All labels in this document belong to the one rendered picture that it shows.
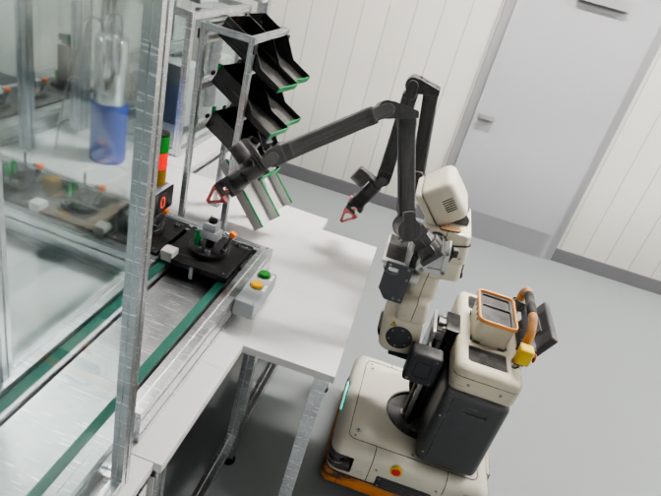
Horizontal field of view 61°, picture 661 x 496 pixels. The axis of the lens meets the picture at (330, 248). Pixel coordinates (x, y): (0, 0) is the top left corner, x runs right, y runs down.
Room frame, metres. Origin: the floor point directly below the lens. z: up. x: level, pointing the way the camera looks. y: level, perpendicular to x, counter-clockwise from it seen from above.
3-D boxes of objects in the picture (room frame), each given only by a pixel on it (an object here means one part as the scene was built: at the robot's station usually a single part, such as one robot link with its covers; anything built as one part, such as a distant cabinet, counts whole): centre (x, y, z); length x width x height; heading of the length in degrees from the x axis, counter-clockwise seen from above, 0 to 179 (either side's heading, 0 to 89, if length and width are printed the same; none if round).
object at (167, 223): (1.66, 0.66, 1.01); 0.24 x 0.24 x 0.13; 83
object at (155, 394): (1.33, 0.29, 0.91); 0.89 x 0.06 x 0.11; 173
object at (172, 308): (1.33, 0.46, 0.91); 0.84 x 0.28 x 0.10; 173
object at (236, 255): (1.63, 0.40, 0.96); 0.24 x 0.24 x 0.02; 83
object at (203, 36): (2.00, 0.48, 1.26); 0.36 x 0.21 x 0.80; 173
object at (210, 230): (1.63, 0.41, 1.06); 0.08 x 0.04 x 0.07; 83
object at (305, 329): (1.78, 0.19, 0.84); 0.90 x 0.70 x 0.03; 175
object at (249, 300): (1.51, 0.20, 0.93); 0.21 x 0.07 x 0.06; 173
